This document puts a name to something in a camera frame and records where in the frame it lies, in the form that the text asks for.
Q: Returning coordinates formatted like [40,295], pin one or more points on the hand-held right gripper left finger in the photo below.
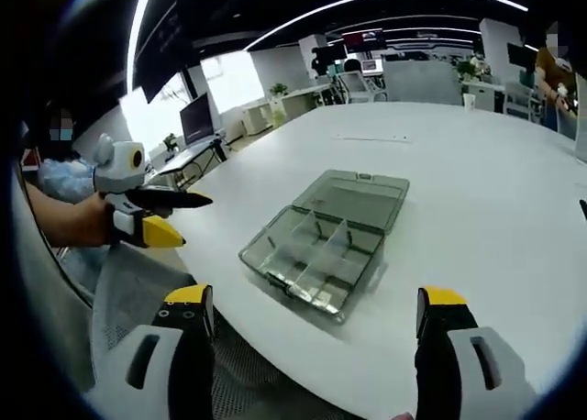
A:
[169,360]

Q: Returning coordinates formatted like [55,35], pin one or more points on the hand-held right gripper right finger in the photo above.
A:
[458,360]

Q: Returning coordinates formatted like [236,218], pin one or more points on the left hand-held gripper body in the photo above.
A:
[121,168]

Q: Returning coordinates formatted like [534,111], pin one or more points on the clear plastic organizer box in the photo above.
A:
[330,236]

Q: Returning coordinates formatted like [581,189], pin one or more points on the person's left hand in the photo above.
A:
[102,218]

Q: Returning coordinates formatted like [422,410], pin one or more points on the person's right hand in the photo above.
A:
[406,416]

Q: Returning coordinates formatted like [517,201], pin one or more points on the white side desk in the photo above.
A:
[192,161]

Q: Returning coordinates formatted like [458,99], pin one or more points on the small desk plant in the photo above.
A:
[170,142]

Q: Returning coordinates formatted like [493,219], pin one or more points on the grey mesh office chair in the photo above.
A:
[137,282]

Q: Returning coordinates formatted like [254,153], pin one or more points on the black desk monitor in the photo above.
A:
[197,122]

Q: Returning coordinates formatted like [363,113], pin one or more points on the black hanging panel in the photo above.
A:
[160,53]

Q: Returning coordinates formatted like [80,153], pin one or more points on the white low shelf unit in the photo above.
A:
[284,113]

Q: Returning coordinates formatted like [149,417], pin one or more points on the green potted plant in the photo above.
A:
[278,89]

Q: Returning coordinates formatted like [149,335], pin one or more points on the black pen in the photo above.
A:
[583,209]

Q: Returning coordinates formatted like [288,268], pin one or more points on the white table strip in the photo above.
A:
[371,137]

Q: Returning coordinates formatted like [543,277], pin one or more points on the white office chair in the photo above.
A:
[362,85]

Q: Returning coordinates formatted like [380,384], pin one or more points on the white partition board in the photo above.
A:
[571,131]

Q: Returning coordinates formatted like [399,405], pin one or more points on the white paper cup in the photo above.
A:
[468,102]

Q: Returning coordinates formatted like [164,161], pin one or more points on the grey partition screen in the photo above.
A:
[422,83]

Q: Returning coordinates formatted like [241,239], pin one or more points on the red wall screen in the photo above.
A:
[362,38]

